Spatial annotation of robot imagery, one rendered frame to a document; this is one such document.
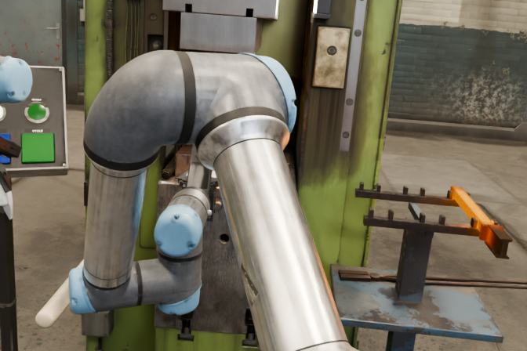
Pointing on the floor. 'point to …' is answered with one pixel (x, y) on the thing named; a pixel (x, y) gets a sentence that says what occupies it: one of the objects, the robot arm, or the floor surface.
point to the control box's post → (7, 285)
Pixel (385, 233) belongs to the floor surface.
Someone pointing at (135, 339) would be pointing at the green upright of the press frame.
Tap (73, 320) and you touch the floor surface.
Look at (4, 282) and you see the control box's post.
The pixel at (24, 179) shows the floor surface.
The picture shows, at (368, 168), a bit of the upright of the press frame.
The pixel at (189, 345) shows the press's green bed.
